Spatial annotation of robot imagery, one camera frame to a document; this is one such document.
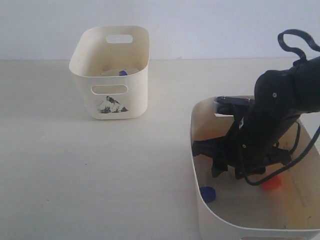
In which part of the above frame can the black camera cable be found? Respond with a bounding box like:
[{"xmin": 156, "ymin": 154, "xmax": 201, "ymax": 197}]
[{"xmin": 219, "ymin": 29, "xmax": 320, "ymax": 187}]

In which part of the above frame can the orange-capped tube with label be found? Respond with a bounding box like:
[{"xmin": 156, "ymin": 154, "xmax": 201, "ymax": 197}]
[{"xmin": 261, "ymin": 175, "xmax": 282, "ymax": 192}]

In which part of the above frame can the blue-capped tube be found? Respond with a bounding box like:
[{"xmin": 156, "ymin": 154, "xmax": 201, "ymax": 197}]
[
  {"xmin": 199, "ymin": 186, "xmax": 217, "ymax": 203},
  {"xmin": 118, "ymin": 70, "xmax": 128, "ymax": 76}
]

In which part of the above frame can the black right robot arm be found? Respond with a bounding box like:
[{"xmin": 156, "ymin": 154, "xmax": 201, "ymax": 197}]
[{"xmin": 191, "ymin": 58, "xmax": 320, "ymax": 179}]

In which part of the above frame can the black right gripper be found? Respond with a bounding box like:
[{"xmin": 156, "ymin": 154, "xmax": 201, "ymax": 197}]
[{"xmin": 191, "ymin": 102, "xmax": 300, "ymax": 180}]

